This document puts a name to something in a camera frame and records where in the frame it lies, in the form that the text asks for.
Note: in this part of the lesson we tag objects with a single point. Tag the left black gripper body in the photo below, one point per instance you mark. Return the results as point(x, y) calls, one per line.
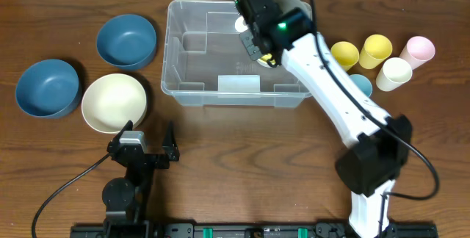
point(147, 159)

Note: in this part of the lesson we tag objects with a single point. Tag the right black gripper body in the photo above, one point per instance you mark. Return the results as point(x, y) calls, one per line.
point(262, 47)

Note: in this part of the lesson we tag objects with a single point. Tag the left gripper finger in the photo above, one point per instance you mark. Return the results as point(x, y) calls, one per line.
point(115, 142)
point(169, 144)

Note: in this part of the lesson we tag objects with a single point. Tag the small yellow bowl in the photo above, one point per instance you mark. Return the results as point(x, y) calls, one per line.
point(265, 58)

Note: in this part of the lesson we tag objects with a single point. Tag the small white bowl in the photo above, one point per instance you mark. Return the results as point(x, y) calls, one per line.
point(265, 64)

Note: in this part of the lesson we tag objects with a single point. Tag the small grey bowl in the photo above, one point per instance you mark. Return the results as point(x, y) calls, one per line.
point(288, 5)

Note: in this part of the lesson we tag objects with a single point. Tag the light blue cup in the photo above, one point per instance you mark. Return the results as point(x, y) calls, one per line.
point(363, 84)

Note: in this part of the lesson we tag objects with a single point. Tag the yellow cup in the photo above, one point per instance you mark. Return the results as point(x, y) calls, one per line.
point(346, 54)
point(375, 50)

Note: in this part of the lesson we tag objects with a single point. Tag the cream cup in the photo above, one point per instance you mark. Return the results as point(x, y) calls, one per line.
point(394, 72)

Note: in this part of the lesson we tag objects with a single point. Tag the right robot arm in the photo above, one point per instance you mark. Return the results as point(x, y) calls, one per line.
point(373, 158)

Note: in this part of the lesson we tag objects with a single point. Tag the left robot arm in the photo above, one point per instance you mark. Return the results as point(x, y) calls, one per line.
point(126, 198)

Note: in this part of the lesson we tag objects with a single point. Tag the clear plastic storage container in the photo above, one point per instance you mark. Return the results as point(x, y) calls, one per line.
point(205, 62)

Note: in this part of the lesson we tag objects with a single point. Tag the large cream bowl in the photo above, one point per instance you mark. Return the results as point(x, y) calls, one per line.
point(112, 101)

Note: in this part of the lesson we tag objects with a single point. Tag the dark blue bowl, back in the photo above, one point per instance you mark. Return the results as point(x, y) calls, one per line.
point(128, 42)

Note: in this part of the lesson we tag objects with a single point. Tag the dark blue bowl, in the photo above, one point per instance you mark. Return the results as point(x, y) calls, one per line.
point(49, 89)
point(128, 42)

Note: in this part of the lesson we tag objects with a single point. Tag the dark blue bowl, left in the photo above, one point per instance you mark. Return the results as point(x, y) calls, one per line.
point(49, 89)

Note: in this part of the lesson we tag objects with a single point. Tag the pink cup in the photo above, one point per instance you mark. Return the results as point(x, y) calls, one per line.
point(417, 51)

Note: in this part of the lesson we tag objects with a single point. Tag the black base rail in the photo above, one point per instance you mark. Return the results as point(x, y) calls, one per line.
point(186, 230)

